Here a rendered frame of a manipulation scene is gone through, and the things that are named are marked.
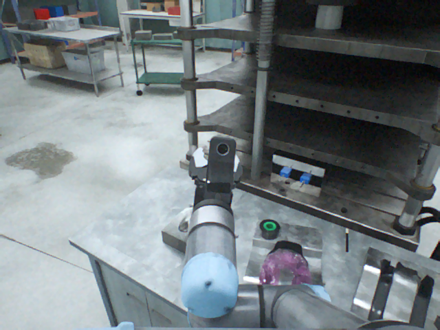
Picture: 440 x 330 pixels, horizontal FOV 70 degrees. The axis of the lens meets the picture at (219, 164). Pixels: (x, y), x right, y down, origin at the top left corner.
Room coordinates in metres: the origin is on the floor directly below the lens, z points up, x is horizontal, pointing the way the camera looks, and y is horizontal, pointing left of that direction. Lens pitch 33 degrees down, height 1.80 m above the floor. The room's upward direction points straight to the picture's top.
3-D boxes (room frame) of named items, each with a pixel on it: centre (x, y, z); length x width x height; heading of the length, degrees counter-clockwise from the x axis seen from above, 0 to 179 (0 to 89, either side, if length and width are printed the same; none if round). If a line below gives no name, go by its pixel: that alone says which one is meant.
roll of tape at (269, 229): (0.90, -0.19, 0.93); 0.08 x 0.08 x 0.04
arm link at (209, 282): (0.30, 0.01, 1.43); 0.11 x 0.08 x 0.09; 179
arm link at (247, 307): (0.30, 0.00, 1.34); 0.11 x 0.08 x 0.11; 89
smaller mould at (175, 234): (1.00, 0.13, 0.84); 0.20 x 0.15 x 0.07; 148
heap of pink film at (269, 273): (0.70, -0.22, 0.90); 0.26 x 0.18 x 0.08; 166
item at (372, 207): (1.65, -0.52, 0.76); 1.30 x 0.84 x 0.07; 58
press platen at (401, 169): (1.65, -0.54, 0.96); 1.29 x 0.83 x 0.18; 58
